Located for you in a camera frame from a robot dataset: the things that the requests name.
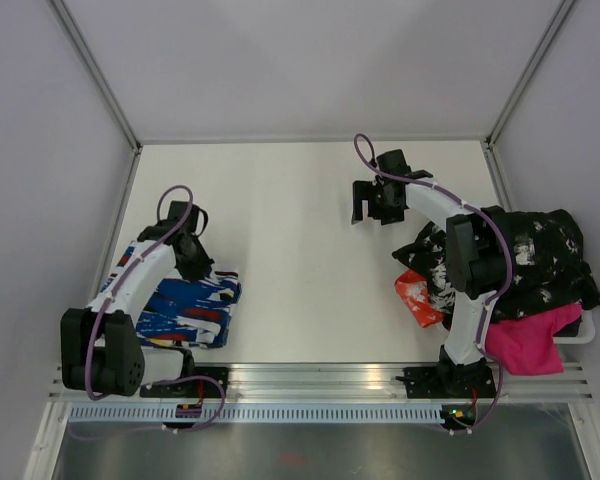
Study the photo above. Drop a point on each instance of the aluminium frame post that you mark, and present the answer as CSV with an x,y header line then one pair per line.
x,y
541,50
78,42

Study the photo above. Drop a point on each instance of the slotted cable duct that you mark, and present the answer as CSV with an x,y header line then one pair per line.
x,y
329,413

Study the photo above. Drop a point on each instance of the left aluminium frame post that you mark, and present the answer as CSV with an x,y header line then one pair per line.
x,y
78,42

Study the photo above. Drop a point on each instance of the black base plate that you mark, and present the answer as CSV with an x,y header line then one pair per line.
x,y
425,382
202,386

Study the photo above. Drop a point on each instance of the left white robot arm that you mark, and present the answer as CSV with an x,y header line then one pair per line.
x,y
101,353

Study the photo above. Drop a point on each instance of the orange white garment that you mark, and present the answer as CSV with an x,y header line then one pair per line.
x,y
412,289

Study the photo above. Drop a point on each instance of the black white patterned trousers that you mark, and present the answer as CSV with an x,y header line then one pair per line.
x,y
549,268

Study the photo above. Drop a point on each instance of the right aluminium frame post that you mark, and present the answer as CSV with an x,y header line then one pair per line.
x,y
541,50

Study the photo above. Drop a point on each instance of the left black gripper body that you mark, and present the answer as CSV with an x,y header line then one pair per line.
x,y
195,265

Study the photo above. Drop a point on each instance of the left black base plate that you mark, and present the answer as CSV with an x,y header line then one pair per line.
x,y
202,386

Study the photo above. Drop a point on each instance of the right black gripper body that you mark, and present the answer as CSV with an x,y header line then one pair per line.
x,y
383,208

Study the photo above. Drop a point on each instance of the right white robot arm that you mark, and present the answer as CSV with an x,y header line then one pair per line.
x,y
476,265

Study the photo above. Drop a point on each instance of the aluminium mounting rail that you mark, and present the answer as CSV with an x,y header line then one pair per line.
x,y
381,383

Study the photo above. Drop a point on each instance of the white tray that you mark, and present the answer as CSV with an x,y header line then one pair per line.
x,y
585,333

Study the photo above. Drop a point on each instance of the pink garment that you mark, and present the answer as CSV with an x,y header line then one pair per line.
x,y
525,347

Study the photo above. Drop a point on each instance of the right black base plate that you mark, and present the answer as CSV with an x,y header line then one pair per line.
x,y
425,382

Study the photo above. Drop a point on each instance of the blue white red patterned trousers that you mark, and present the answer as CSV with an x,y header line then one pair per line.
x,y
169,311

